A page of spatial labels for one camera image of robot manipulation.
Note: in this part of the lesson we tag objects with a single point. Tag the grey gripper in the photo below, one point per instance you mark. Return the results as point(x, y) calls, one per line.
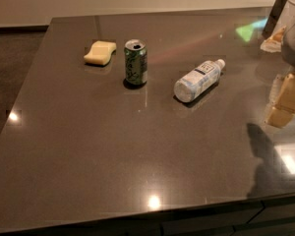
point(282, 95)

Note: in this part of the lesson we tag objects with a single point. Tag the dark panel at table edge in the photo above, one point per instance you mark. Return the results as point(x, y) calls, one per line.
point(273, 18)

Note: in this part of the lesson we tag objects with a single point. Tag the green soda can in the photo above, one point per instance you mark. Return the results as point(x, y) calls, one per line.
point(136, 62)

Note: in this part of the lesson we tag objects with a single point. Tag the yellow sponge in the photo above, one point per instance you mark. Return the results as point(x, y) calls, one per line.
point(100, 53)

